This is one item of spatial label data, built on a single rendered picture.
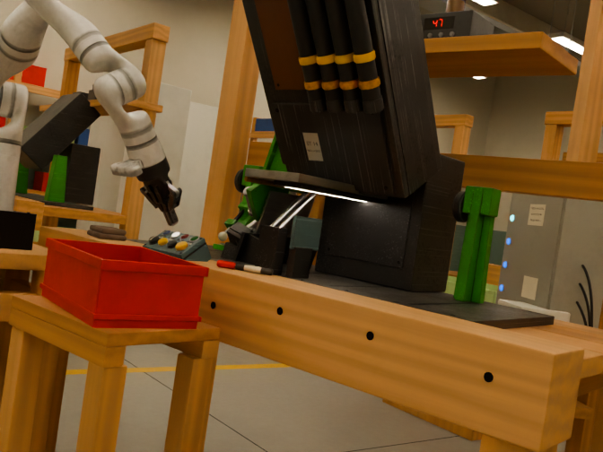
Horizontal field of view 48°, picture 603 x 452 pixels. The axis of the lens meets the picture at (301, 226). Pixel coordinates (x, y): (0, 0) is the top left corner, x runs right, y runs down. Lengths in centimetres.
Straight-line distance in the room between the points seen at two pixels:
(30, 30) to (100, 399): 87
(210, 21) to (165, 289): 876
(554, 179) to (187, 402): 105
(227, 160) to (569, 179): 115
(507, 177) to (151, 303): 103
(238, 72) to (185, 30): 730
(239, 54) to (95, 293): 139
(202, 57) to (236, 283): 845
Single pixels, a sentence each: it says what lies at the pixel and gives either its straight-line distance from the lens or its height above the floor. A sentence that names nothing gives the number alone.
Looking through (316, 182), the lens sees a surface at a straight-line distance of 145.
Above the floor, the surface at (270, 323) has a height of 82.
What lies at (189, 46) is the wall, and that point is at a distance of 971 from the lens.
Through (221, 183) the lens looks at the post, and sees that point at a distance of 238.
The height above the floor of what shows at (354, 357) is 81.
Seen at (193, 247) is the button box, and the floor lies 93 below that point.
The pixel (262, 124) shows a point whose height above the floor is 211.
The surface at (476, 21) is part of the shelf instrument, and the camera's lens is 184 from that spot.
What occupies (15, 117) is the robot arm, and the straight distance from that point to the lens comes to 189.
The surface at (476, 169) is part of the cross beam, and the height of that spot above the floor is 124.
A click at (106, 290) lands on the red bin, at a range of 122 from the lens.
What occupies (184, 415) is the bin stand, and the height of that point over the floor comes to 63.
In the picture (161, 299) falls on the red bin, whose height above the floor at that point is 86.
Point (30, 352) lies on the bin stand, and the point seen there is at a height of 69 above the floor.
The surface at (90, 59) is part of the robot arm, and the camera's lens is 148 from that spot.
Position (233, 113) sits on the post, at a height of 136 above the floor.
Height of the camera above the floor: 105
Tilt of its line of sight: 1 degrees down
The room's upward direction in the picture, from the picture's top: 8 degrees clockwise
